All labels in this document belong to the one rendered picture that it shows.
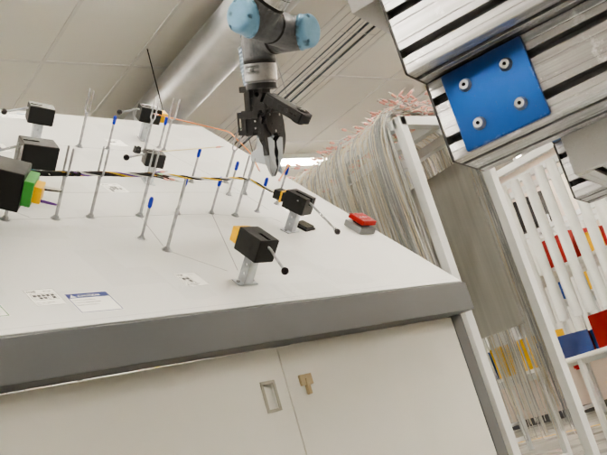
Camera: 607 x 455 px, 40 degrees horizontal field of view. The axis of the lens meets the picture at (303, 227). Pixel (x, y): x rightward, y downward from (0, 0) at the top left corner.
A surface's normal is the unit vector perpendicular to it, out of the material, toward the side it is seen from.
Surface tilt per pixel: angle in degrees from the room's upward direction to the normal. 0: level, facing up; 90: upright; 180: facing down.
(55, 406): 90
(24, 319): 47
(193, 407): 90
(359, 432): 90
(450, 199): 90
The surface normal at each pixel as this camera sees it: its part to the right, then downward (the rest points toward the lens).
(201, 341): 0.66, -0.37
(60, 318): 0.29, -0.90
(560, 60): -0.55, -0.05
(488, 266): -0.79, 0.07
